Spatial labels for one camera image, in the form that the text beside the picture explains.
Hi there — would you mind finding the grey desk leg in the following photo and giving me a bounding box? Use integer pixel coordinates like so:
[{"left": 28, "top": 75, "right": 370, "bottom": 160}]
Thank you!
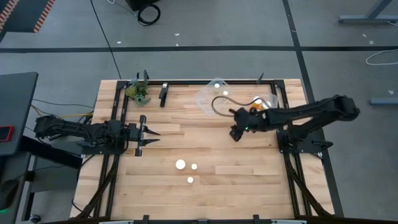
[{"left": 338, "top": 0, "right": 398, "bottom": 25}]

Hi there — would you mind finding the black computer mouse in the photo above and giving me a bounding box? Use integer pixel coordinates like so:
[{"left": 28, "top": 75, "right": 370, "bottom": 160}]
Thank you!
[{"left": 0, "top": 179, "right": 19, "bottom": 214}]

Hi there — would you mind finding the yellow cable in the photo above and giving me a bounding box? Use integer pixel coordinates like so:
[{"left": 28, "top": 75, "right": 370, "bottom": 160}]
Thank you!
[{"left": 60, "top": 112, "right": 95, "bottom": 119}]

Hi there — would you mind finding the hazard striped floor mat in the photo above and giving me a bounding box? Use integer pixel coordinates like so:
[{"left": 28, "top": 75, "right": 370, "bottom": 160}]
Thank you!
[{"left": 0, "top": 0, "right": 56, "bottom": 34}]

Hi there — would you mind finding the red phone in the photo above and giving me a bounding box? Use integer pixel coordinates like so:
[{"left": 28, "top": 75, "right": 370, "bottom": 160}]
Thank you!
[{"left": 0, "top": 125, "right": 15, "bottom": 143}]

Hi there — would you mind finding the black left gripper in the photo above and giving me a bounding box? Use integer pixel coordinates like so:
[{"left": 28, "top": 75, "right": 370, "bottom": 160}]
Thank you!
[{"left": 126, "top": 114, "right": 161, "bottom": 157}]

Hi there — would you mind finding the black side desk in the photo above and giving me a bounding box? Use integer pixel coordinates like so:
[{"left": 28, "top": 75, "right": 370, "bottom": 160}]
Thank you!
[{"left": 0, "top": 72, "right": 39, "bottom": 156}]

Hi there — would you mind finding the grey desk foot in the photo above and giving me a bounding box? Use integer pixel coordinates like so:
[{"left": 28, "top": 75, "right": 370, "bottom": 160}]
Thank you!
[{"left": 369, "top": 97, "right": 398, "bottom": 106}]

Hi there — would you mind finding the coiled black floor cable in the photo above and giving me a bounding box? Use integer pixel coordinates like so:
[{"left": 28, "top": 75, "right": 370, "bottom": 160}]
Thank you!
[{"left": 137, "top": 3, "right": 162, "bottom": 27}]

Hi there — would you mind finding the artificial green plant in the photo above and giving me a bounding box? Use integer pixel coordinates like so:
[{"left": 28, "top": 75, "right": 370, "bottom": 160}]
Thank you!
[{"left": 124, "top": 77, "right": 152, "bottom": 108}]

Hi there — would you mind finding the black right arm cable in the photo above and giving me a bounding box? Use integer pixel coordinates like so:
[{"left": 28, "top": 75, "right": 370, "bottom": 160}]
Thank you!
[{"left": 211, "top": 95, "right": 265, "bottom": 118}]

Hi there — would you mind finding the white floor cable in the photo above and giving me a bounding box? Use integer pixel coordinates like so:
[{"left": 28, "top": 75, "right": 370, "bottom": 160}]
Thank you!
[{"left": 365, "top": 48, "right": 398, "bottom": 66}]

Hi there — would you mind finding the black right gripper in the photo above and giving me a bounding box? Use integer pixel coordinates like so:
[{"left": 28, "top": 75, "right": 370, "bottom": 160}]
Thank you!
[{"left": 229, "top": 113, "right": 267, "bottom": 143}]

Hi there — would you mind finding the thin black cable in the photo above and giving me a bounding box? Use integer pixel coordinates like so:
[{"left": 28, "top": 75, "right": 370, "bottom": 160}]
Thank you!
[{"left": 32, "top": 98, "right": 95, "bottom": 110}]

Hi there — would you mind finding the black floor box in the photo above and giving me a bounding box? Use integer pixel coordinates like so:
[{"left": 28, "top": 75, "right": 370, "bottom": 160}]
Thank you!
[{"left": 125, "top": 0, "right": 161, "bottom": 12}]

